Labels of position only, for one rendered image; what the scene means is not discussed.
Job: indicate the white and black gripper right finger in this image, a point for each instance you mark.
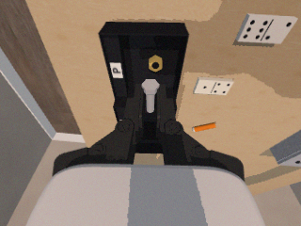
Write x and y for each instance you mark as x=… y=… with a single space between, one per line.
x=179 y=149

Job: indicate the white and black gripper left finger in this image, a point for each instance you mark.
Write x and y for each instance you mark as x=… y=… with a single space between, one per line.
x=118 y=147

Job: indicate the grey bolt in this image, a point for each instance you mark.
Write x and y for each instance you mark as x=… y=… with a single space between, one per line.
x=150 y=87

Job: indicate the brass hex nut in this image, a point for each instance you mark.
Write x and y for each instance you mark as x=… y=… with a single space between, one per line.
x=155 y=63

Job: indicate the white domino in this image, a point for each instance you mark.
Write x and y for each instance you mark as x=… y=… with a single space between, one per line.
x=265 y=28
x=209 y=85

